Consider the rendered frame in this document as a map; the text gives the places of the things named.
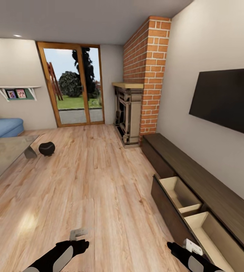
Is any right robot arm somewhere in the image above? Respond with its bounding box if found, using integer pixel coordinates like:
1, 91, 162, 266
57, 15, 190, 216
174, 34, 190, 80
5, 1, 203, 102
167, 239, 224, 272

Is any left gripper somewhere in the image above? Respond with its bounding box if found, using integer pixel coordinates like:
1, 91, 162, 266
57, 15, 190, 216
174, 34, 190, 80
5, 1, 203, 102
71, 239, 89, 257

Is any cauldron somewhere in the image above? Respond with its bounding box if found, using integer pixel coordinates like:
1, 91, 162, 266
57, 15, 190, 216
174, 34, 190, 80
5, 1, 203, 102
39, 142, 55, 156

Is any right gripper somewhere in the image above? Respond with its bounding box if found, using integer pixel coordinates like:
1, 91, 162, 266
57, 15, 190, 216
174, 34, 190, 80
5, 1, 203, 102
167, 242, 190, 267

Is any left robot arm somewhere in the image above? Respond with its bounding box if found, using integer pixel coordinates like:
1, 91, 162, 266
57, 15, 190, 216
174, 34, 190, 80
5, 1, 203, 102
23, 228, 89, 272

